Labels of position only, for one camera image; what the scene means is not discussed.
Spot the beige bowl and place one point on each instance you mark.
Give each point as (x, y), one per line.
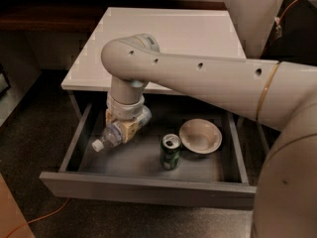
(200, 136)

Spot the grey top drawer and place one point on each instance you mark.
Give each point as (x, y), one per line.
(132, 172)

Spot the white cabinet top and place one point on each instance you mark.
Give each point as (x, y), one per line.
(207, 33)

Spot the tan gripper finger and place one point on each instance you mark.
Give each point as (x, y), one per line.
(109, 117)
(129, 129)

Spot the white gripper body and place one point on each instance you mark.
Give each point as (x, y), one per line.
(127, 109)

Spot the green soda can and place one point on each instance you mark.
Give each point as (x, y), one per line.
(170, 151)

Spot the dark cabinet at right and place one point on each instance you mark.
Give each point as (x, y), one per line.
(296, 39)

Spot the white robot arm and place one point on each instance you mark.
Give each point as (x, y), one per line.
(281, 95)

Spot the dark wooden shelf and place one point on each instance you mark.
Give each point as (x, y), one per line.
(77, 16)

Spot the blue plastic bottle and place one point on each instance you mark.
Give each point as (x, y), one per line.
(112, 135)

